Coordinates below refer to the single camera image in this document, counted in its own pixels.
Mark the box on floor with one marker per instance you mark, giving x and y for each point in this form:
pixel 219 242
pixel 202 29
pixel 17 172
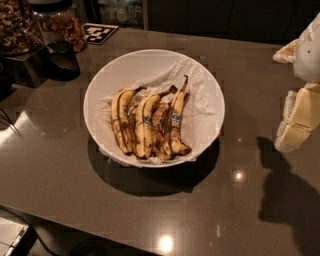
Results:
pixel 16 239

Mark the white round bowl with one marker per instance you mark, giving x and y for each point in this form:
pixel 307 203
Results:
pixel 133 70

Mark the glass jar of snacks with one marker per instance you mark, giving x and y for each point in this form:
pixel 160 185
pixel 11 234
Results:
pixel 59 17

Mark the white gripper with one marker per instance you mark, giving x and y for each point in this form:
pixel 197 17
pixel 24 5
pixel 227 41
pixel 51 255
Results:
pixel 308 53

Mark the dark metal stand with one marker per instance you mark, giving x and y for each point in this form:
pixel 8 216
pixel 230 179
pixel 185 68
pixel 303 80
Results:
pixel 28 69

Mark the glass jar of cashews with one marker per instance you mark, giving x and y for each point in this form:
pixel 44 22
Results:
pixel 16 19

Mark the black and white marker tag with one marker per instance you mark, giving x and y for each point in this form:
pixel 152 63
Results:
pixel 98 33

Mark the black scoop with handle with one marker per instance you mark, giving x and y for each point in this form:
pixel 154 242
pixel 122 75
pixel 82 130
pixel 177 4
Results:
pixel 60 60

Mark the white paper bowl liner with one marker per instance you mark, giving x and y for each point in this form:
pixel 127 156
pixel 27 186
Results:
pixel 200 110

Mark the spotted yellow banana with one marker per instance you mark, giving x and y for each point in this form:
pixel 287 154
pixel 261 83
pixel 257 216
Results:
pixel 143 119
pixel 120 119
pixel 176 145

